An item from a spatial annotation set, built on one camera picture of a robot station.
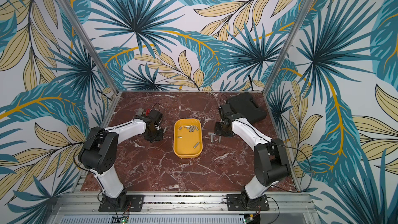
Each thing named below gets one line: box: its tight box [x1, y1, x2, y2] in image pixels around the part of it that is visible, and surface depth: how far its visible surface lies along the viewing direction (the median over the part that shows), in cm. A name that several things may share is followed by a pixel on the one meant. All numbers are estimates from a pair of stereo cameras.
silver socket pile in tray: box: [178, 124, 199, 133], surface depth 102 cm
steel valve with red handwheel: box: [134, 107, 152, 117], surface depth 105 cm
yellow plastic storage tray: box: [173, 118, 204, 159], surface depth 97 cm
